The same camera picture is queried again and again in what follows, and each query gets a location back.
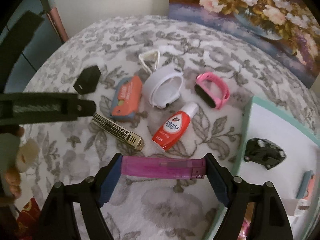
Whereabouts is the left hand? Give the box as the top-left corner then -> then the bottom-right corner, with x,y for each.
1,125 -> 24,207

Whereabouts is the pink wooden frame edge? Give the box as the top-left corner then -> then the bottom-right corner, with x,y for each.
47,7 -> 69,42

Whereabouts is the grey floral tablecloth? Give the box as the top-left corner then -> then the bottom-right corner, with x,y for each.
15,15 -> 320,240

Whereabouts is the floral canvas painting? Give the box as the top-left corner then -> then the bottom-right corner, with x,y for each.
169,0 -> 319,88

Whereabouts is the purple translucent lighter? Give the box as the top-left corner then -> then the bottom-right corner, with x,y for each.
121,156 -> 206,179

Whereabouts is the black charger cube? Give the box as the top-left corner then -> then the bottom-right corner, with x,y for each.
73,66 -> 101,95

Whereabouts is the white triangular clip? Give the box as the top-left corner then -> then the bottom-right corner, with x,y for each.
138,50 -> 160,74

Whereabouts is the black toy car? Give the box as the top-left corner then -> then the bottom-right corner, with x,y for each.
244,138 -> 286,170

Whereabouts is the beige tape roll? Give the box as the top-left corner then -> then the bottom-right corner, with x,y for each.
16,139 -> 39,173

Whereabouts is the white round strap device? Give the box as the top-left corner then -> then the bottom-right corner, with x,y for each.
142,66 -> 183,109

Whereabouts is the pink smart band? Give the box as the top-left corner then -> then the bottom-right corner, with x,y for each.
194,72 -> 230,109

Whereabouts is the teal white box tray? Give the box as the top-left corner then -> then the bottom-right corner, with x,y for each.
207,96 -> 319,239

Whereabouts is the gold black patterned lighter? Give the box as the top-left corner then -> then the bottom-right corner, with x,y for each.
92,113 -> 144,151

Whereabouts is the orange blue case in box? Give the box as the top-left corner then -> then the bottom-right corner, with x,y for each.
296,170 -> 316,200

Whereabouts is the orange blue case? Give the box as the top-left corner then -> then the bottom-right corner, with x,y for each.
110,75 -> 143,122
296,170 -> 316,200

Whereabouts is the red white glue bottle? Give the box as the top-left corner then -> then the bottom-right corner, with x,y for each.
152,102 -> 199,152

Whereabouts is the white plug adapter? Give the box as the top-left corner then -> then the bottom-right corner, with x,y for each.
282,199 -> 310,217

